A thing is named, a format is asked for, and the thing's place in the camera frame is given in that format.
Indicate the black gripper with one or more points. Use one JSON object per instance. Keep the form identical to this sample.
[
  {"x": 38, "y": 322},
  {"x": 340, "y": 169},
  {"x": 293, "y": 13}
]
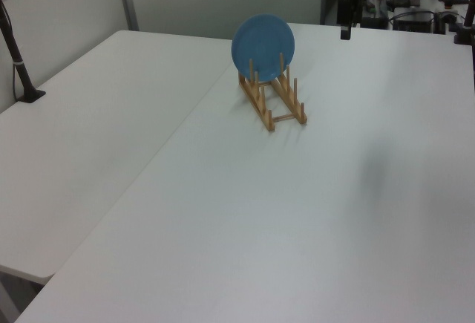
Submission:
[{"x": 352, "y": 7}]

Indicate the blue round plate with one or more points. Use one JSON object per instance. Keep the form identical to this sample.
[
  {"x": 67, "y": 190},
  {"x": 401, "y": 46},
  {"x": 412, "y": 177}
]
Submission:
[{"x": 261, "y": 46}]

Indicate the wooden plate rack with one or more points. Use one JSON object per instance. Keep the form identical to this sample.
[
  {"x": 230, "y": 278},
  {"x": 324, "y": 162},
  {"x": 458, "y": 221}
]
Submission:
[{"x": 276, "y": 109}]

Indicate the black electronics box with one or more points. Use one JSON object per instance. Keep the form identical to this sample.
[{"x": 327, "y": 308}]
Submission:
[{"x": 412, "y": 21}]

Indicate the black clamped camera pole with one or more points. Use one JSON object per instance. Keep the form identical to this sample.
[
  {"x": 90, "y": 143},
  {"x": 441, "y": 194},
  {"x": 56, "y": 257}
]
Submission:
[{"x": 468, "y": 15}]

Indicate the black camera pole with base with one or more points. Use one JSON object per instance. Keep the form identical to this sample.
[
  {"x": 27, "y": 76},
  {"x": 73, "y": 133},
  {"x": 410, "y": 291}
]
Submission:
[{"x": 16, "y": 61}]

